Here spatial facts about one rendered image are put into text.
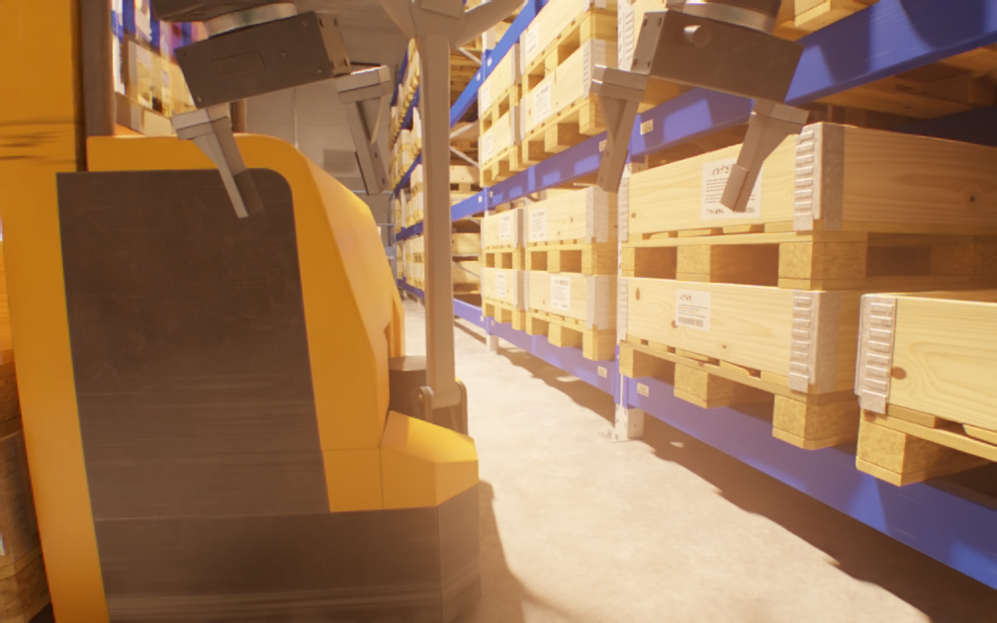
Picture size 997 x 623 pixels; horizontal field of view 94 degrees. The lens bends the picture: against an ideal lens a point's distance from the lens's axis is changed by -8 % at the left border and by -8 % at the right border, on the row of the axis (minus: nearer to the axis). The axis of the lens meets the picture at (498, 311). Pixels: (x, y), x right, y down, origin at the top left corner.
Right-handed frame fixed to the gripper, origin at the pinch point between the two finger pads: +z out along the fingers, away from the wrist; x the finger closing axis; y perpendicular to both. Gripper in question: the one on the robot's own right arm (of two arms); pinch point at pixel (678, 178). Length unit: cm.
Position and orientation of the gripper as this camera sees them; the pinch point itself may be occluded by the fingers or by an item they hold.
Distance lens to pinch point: 51.5
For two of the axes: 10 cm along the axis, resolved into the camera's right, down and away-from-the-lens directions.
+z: -1.7, 8.7, 4.7
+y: 1.2, 4.9, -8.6
